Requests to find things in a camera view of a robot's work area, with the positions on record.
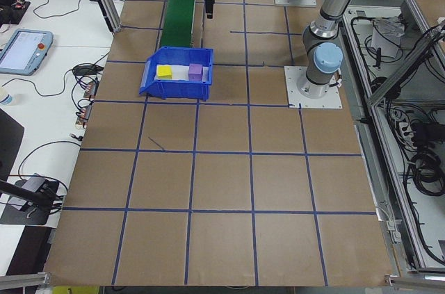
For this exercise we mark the purple foam block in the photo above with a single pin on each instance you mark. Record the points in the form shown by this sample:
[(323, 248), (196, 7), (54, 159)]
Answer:
[(195, 72)]

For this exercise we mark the yellow foam block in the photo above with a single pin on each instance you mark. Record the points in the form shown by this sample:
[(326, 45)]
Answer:
[(164, 72)]

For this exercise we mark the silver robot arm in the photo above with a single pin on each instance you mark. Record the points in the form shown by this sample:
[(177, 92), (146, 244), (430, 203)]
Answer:
[(333, 12)]

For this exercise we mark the green conveyor belt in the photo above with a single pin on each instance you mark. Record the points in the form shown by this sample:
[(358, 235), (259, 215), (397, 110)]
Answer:
[(179, 12)]

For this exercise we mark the blue plastic storage bin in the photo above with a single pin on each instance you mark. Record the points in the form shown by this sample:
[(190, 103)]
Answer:
[(180, 92)]

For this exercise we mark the small circuit board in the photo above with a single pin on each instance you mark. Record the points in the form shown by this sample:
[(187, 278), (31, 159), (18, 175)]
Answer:
[(85, 113), (91, 89)]

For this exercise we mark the light blue teach pendant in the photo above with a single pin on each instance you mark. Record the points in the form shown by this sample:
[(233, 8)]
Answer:
[(21, 50)]

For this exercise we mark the white power strip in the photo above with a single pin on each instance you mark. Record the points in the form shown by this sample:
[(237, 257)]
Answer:
[(403, 127)]

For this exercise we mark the black flat panel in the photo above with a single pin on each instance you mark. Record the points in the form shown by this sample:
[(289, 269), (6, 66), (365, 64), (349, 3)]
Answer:
[(8, 144)]

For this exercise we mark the aluminium corner bar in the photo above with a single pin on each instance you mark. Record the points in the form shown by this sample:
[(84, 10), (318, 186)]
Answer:
[(417, 280), (24, 278)]

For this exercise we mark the white box in frame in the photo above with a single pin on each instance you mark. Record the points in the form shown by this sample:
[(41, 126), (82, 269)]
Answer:
[(384, 42)]

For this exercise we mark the metal V-shaped frame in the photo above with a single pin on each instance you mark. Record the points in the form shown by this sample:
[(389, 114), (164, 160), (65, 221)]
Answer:
[(403, 71)]

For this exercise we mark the grey black camera box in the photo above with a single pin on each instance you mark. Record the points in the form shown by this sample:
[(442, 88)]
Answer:
[(34, 183)]

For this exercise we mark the black camera stand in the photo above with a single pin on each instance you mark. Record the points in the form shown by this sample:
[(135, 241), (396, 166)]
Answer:
[(21, 215)]

